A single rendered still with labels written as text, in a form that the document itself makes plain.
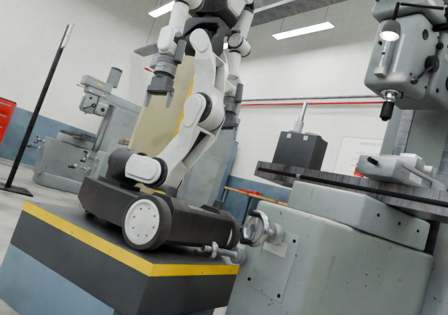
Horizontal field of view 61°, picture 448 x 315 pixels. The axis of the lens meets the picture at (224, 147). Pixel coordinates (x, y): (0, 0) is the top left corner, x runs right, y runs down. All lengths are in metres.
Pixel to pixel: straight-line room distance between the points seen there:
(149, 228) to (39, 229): 0.53
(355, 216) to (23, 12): 9.51
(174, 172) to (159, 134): 1.26
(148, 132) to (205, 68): 1.26
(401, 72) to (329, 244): 0.78
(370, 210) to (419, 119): 0.83
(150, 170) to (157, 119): 1.27
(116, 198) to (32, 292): 0.47
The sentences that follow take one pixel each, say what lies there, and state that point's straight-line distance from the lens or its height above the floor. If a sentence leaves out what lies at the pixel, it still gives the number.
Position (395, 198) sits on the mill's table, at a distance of 1.49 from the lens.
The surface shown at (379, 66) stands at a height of 1.37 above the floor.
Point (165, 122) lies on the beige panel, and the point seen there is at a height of 1.08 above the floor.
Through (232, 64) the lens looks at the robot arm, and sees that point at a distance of 2.01.
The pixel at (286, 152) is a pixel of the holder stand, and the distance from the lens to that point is 1.97.
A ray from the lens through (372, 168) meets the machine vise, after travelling 1.46.
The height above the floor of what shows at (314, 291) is 0.48.
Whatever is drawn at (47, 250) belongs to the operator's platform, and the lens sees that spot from 1.70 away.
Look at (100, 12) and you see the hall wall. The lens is 10.72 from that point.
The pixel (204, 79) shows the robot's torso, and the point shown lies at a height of 1.14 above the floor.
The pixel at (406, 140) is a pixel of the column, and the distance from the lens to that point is 2.11.
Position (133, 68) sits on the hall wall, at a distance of 10.79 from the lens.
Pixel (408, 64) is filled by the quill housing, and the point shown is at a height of 1.39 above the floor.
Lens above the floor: 0.67
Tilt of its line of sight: 7 degrees up
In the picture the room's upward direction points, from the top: 18 degrees clockwise
